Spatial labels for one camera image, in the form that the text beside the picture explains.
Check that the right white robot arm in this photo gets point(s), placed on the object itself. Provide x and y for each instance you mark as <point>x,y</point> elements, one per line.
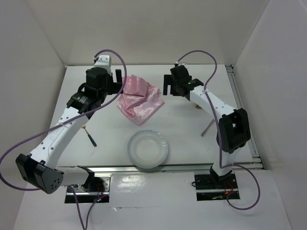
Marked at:
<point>233,131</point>

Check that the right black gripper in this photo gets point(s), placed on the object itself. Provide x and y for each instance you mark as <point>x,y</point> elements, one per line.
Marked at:
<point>169,80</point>

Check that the aluminium rail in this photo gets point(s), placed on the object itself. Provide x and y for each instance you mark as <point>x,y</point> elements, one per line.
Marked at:
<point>239,101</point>
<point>104,171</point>

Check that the aluminium right side rail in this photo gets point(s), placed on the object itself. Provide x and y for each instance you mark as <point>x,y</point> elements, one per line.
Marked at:
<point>239,101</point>

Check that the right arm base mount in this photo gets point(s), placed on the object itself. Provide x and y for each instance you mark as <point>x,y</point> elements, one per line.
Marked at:
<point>208,190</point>

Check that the aluminium front rail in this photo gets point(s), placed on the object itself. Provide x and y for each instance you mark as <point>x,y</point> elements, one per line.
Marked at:
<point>104,171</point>

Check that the gold fork green handle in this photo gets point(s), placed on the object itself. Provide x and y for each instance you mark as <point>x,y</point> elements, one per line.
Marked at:
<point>89,136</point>

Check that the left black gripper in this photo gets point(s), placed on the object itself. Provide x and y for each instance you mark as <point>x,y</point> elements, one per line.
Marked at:
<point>115,86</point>

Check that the silver table knife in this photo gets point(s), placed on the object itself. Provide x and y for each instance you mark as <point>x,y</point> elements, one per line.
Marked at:
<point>207,128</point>

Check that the white ceramic bowl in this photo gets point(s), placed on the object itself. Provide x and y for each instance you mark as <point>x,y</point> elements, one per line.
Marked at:
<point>147,149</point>

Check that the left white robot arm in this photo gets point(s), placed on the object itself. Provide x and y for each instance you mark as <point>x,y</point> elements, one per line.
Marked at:
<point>39,167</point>

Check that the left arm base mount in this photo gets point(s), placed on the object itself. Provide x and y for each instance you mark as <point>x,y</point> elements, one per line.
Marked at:
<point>98,192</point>

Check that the pink satin cloth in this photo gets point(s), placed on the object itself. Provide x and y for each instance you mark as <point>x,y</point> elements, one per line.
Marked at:
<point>140,100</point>

